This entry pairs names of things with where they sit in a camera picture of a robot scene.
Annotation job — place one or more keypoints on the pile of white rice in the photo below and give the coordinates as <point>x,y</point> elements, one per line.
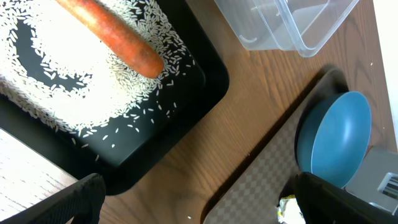
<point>59,72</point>

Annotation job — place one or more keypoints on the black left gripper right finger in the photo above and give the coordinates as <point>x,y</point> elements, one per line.
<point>322,202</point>

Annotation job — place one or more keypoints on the clear plastic bin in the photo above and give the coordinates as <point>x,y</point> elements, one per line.
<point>301,25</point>

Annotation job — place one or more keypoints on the dark blue plate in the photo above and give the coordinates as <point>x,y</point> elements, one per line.
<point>334,137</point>

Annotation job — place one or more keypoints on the orange carrot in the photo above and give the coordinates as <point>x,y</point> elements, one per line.
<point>117,35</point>

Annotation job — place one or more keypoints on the brown serving tray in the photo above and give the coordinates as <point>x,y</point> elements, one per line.
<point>253,195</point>

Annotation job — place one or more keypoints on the grey dishwasher rack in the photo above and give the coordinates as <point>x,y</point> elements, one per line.
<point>376,180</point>

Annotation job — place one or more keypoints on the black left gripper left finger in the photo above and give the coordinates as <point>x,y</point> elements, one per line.
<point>80,203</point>

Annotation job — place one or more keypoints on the crumpled white paper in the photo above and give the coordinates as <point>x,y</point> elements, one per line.
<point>289,212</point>

